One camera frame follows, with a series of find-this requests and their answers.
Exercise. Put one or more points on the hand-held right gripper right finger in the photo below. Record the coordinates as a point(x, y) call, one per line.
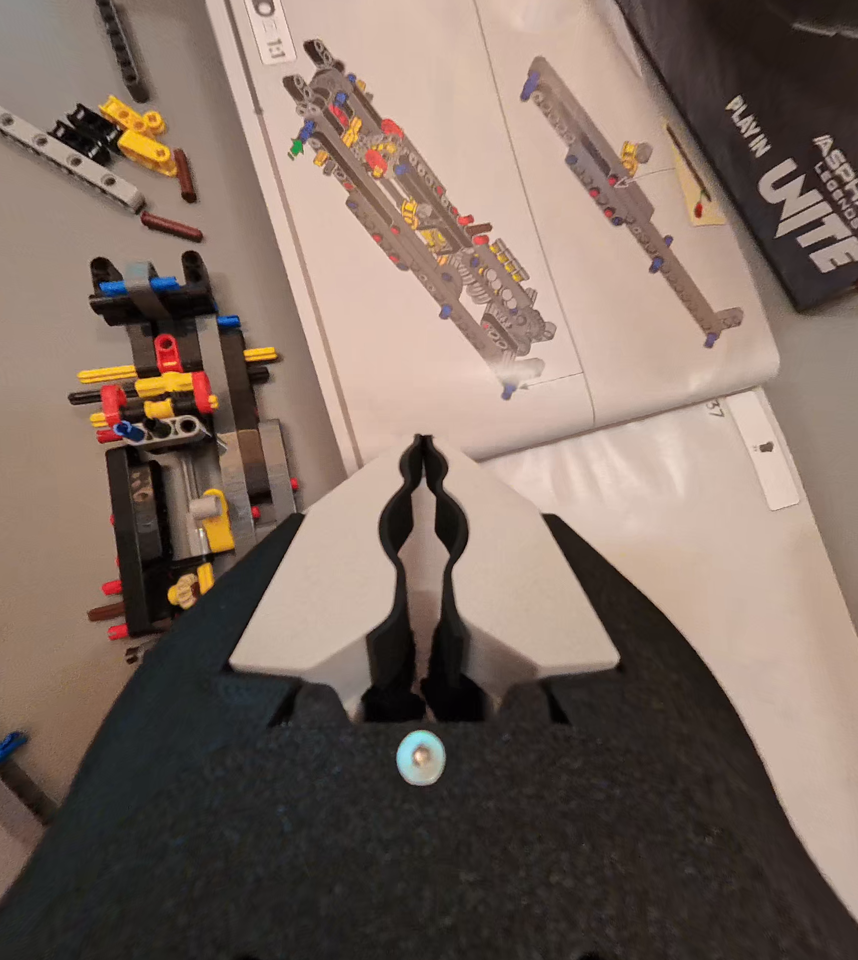
point(534, 600)

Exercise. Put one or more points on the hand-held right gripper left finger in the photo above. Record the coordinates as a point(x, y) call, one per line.
point(309, 600)

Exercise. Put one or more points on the instruction booklet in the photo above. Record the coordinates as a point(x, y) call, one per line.
point(549, 225)

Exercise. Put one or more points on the lego car chassis assembly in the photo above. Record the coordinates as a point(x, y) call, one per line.
point(166, 450)

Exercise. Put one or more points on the brown lego axle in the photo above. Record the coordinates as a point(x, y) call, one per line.
point(171, 226)
point(185, 176)

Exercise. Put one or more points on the yellow lego connector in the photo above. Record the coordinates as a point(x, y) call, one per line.
point(143, 139)

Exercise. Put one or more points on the black lego connector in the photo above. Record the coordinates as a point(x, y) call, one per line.
point(83, 131)

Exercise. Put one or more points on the white lego beam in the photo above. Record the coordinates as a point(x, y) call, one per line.
point(46, 146)

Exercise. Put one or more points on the yellow car lego box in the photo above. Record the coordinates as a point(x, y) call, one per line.
point(774, 112)

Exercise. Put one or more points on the short black lego beam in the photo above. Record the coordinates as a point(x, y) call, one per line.
point(125, 52)

